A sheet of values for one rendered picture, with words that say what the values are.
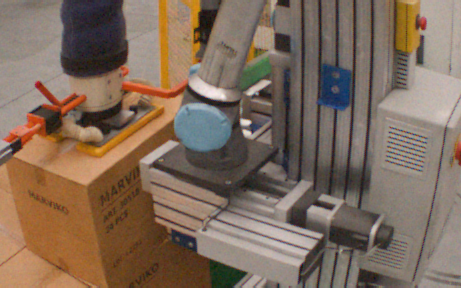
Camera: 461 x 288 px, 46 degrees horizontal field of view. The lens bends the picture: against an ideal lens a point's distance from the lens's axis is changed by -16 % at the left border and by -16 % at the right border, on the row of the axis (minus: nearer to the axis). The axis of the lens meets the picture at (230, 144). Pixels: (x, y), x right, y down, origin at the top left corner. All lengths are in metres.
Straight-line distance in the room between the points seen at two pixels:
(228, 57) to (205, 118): 0.13
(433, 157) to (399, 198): 0.15
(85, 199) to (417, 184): 0.88
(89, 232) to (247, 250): 0.55
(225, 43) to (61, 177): 0.69
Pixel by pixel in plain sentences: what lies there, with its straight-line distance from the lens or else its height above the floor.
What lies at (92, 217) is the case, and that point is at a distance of 1.68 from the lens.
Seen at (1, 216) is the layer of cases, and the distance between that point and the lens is 2.31.
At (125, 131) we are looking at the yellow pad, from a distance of 1.82.
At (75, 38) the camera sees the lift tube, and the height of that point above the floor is 1.28.
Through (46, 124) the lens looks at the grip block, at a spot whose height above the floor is 1.08.
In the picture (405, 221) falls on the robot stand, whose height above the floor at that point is 0.95.
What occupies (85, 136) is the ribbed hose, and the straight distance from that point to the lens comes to 1.72.
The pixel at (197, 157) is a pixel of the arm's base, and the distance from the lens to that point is 1.46.
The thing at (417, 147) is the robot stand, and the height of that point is 1.16.
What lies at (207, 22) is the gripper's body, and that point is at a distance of 1.86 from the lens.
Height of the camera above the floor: 1.78
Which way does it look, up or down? 28 degrees down
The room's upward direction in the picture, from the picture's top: 1 degrees counter-clockwise
